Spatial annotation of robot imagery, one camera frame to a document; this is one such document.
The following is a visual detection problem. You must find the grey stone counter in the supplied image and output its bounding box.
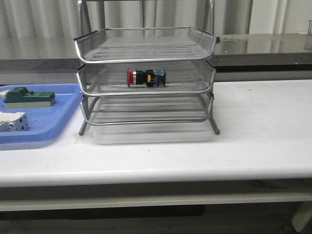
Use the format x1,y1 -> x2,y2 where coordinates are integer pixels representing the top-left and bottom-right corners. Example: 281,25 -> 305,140
0,34 -> 312,72

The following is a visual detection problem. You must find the green terminal block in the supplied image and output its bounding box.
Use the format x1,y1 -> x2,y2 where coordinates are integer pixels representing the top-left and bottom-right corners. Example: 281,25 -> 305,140
3,87 -> 56,108

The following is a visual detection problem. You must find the silver rack frame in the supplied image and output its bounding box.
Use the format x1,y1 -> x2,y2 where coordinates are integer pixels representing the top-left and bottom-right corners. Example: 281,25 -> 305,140
77,0 -> 221,137

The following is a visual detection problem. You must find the white table leg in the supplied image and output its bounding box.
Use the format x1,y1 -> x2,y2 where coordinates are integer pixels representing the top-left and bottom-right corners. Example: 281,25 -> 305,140
291,201 -> 312,233

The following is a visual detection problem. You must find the red emergency stop button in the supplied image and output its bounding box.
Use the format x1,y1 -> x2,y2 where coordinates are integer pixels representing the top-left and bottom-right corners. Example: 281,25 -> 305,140
126,68 -> 166,87

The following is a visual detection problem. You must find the blue plastic tray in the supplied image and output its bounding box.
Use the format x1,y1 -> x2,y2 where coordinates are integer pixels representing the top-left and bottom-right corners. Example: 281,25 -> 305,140
0,83 -> 82,144

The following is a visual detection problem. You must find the white circuit breaker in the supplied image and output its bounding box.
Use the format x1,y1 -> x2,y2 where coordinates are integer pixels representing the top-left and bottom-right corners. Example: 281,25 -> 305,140
0,112 -> 29,132

